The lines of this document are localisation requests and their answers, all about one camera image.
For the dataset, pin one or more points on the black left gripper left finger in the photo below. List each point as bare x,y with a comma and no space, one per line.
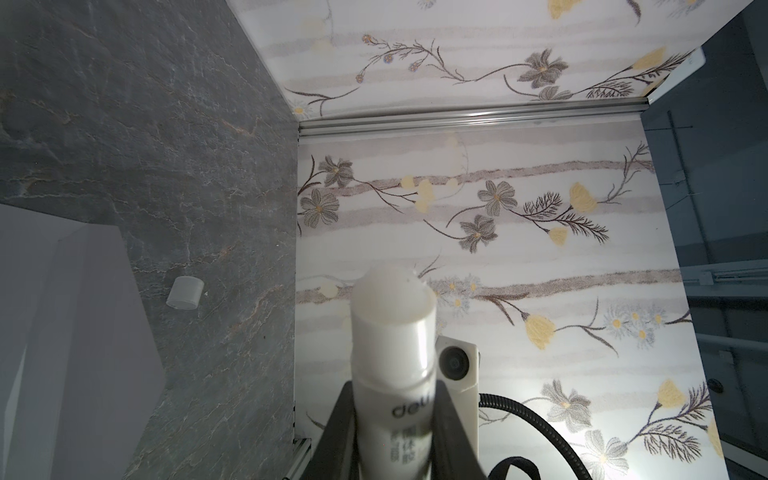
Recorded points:
336,456

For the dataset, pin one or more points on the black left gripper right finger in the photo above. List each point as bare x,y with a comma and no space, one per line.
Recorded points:
452,456

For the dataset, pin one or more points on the white glue stick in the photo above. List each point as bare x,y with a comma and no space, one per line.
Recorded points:
393,367

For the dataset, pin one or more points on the white glue stick cap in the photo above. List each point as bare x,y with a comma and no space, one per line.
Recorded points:
185,293

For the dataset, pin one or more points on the grey paper envelope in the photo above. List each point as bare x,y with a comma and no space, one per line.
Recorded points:
80,373

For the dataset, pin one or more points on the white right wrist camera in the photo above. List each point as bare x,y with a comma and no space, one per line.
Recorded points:
458,368

